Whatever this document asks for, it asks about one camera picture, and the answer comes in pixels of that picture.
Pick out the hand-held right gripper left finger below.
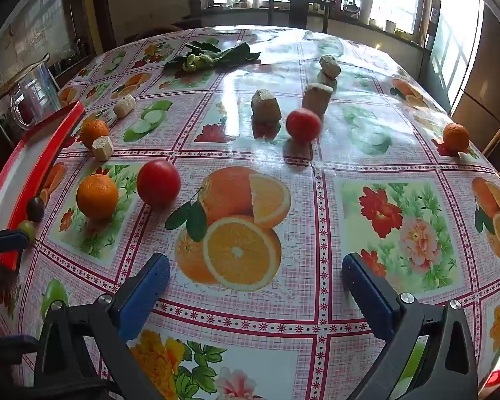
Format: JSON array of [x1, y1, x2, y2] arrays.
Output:
[[33, 252, 171, 400]]

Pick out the dark wooden chair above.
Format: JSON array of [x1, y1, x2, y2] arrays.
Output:
[[262, 0, 338, 34]]

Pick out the lumpy beige fibrous chunk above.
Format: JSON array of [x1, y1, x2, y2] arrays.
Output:
[[251, 89, 282, 124]]

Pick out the red tomato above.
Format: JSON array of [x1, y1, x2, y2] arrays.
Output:
[[136, 159, 181, 206], [286, 108, 322, 143]]

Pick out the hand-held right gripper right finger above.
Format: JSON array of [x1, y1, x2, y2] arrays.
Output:
[[342, 252, 480, 400]]

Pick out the clear plastic pitcher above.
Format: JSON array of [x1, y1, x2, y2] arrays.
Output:
[[9, 60, 61, 128]]

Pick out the small beige fibrous chunk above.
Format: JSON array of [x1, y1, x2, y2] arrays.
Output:
[[92, 135, 112, 161], [113, 94, 137, 118], [319, 54, 342, 79]]

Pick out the red rimmed white tray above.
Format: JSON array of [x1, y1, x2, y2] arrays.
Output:
[[0, 101, 86, 271]]

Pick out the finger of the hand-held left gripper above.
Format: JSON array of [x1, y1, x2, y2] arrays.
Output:
[[0, 230, 31, 261]]

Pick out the dark purple plum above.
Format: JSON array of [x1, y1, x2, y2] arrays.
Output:
[[27, 197, 45, 222]]

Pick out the green leafy vegetable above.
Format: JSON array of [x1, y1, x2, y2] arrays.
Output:
[[163, 41, 262, 72]]

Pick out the orange mandarin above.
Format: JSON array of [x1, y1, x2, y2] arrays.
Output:
[[442, 122, 471, 153], [80, 119, 110, 149], [76, 174, 120, 220]]

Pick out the blocky beige fibrous chunk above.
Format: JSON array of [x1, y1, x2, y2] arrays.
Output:
[[302, 83, 334, 117]]

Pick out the fruit print tablecloth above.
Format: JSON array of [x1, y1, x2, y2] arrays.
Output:
[[0, 27, 500, 400]]

